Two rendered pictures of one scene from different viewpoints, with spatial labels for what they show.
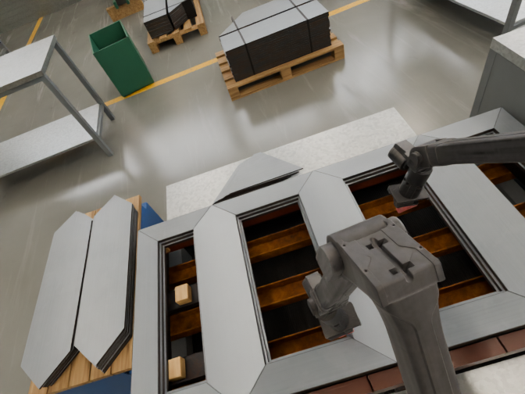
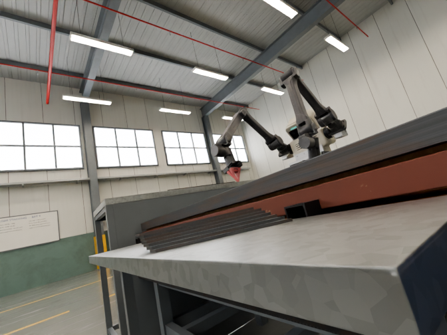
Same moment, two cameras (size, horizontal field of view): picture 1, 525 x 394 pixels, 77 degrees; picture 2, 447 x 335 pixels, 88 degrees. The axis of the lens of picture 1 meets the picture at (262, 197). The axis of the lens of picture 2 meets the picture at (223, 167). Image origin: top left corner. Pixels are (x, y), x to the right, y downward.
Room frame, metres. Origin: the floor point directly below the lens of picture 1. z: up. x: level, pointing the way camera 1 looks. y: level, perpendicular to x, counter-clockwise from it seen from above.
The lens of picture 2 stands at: (1.38, 0.47, 0.78)
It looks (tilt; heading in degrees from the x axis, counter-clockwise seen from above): 12 degrees up; 227
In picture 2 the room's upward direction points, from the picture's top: 13 degrees counter-clockwise
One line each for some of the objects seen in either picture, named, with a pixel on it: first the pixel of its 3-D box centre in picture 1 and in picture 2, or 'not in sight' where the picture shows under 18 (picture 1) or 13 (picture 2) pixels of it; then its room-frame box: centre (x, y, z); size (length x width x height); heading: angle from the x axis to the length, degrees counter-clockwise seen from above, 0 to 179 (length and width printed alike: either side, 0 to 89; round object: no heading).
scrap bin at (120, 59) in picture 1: (119, 60); not in sight; (4.18, 0.93, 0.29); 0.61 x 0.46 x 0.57; 8
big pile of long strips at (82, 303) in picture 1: (88, 276); not in sight; (0.86, 0.79, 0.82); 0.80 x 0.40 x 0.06; 175
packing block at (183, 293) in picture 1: (183, 294); not in sight; (0.63, 0.41, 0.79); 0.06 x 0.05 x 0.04; 175
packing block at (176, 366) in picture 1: (176, 369); not in sight; (0.38, 0.48, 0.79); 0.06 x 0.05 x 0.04; 175
